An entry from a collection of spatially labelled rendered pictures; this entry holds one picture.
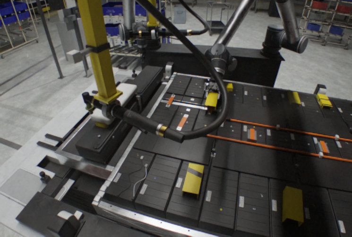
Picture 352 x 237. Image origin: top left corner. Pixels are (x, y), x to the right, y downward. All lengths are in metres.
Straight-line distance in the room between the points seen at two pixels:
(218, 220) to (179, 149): 0.40
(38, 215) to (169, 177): 0.68
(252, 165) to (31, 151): 1.38
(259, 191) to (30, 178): 1.26
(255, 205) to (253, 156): 0.27
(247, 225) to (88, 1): 0.97
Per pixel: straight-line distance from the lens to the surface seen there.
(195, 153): 1.07
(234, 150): 1.12
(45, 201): 1.25
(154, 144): 1.11
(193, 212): 0.91
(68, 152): 1.24
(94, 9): 0.67
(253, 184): 1.03
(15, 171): 1.55
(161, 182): 0.97
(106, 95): 0.77
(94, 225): 1.08
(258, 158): 1.12
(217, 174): 1.01
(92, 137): 1.10
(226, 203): 0.95
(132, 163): 1.06
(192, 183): 0.92
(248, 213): 0.95
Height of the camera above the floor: 1.83
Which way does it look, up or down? 37 degrees down
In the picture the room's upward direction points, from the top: straight up
